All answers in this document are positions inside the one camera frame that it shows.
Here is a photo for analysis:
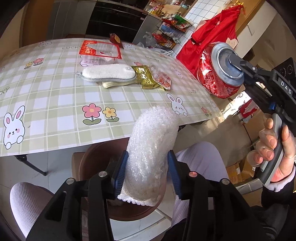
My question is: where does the wire storage rack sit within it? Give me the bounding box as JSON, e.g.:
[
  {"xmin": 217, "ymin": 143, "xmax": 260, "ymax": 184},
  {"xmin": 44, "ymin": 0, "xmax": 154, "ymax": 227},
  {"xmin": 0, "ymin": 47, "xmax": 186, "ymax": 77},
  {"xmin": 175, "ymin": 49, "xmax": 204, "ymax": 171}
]
[{"xmin": 152, "ymin": 13, "xmax": 193, "ymax": 50}]

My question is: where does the clear plastic tray red label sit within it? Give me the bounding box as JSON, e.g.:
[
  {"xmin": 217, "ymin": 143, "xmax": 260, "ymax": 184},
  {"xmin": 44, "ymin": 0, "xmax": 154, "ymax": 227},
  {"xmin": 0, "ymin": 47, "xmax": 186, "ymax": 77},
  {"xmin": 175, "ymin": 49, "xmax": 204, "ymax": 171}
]
[{"xmin": 79, "ymin": 40, "xmax": 122, "ymax": 67}]

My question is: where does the checked bunny tablecloth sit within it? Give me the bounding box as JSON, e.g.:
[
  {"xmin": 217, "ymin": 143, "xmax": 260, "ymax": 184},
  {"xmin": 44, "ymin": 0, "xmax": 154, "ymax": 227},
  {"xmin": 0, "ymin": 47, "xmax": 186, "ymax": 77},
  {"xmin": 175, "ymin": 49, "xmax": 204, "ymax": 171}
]
[{"xmin": 1, "ymin": 39, "xmax": 221, "ymax": 157}]

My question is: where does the dark red snack packet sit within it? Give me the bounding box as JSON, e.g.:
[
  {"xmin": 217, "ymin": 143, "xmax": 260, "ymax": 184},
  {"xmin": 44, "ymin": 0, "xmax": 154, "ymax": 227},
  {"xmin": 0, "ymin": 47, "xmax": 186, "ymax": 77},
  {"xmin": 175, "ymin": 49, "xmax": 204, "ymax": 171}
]
[{"xmin": 109, "ymin": 33, "xmax": 124, "ymax": 49}]

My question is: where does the black oven range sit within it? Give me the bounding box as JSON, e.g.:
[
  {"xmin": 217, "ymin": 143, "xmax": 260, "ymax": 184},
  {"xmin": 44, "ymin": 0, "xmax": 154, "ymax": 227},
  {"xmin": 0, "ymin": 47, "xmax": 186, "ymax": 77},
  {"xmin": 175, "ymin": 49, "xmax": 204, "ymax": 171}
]
[{"xmin": 86, "ymin": 1, "xmax": 147, "ymax": 43}]

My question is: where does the crushed red soda can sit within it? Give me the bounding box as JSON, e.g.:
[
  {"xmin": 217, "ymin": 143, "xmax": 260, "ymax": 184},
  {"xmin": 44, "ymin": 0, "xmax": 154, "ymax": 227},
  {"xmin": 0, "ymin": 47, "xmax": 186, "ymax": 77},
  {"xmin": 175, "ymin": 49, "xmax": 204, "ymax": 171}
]
[{"xmin": 197, "ymin": 42, "xmax": 244, "ymax": 99}]

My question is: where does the clear red snack bag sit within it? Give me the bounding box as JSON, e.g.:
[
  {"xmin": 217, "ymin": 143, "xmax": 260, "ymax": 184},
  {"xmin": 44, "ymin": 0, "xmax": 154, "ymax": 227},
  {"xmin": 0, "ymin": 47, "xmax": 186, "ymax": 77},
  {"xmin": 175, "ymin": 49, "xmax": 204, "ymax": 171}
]
[{"xmin": 149, "ymin": 64, "xmax": 171, "ymax": 90}]

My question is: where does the white bubble wrap roll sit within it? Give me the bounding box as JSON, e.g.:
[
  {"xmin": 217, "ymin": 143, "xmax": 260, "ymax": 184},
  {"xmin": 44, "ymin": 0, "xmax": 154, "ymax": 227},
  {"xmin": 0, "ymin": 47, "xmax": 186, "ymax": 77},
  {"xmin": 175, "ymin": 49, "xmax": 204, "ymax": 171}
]
[{"xmin": 118, "ymin": 105, "xmax": 179, "ymax": 206}]

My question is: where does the gold foil packet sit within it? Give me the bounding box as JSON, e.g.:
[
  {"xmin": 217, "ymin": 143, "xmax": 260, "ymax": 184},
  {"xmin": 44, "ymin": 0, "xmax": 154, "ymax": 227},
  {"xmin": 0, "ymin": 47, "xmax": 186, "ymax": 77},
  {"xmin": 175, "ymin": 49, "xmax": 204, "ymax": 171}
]
[{"xmin": 132, "ymin": 65, "xmax": 161, "ymax": 89}]

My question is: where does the cardboard box on counter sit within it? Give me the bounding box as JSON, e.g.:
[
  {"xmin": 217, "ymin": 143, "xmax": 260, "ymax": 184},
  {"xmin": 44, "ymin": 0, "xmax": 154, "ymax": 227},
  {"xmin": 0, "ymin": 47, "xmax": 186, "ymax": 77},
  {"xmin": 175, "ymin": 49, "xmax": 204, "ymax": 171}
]
[{"xmin": 162, "ymin": 4, "xmax": 187, "ymax": 16}]

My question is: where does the right hand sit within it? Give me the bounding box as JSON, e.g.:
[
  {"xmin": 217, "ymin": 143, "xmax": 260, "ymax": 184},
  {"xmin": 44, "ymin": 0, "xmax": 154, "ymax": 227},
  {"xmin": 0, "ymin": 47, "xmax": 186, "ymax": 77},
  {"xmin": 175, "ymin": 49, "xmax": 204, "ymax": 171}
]
[{"xmin": 246, "ymin": 113, "xmax": 295, "ymax": 186}]

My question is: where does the brown trash bin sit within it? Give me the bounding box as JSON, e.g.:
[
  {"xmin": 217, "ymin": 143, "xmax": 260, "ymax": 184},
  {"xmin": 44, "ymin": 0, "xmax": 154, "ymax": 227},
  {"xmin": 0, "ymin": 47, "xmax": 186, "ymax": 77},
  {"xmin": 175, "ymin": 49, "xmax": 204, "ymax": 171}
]
[{"xmin": 78, "ymin": 138, "xmax": 166, "ymax": 221}]

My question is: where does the red apron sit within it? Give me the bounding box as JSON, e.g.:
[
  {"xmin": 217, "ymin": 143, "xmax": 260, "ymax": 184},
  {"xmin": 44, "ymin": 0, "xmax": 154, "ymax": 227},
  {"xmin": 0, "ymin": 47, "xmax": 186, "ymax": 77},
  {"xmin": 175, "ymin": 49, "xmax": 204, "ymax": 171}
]
[{"xmin": 176, "ymin": 5, "xmax": 244, "ymax": 77}]

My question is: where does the white sponge insole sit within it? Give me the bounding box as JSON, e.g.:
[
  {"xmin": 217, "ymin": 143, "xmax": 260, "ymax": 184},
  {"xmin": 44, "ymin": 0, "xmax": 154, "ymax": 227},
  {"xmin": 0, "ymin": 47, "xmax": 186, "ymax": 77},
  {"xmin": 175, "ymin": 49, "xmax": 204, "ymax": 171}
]
[{"xmin": 76, "ymin": 64, "xmax": 137, "ymax": 82}]

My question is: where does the white plastic bag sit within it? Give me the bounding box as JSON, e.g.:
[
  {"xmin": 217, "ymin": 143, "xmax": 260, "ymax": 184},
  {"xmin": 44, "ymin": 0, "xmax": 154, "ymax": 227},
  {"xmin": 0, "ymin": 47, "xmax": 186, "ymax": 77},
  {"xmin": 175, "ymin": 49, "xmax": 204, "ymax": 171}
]
[{"xmin": 137, "ymin": 42, "xmax": 173, "ymax": 56}]

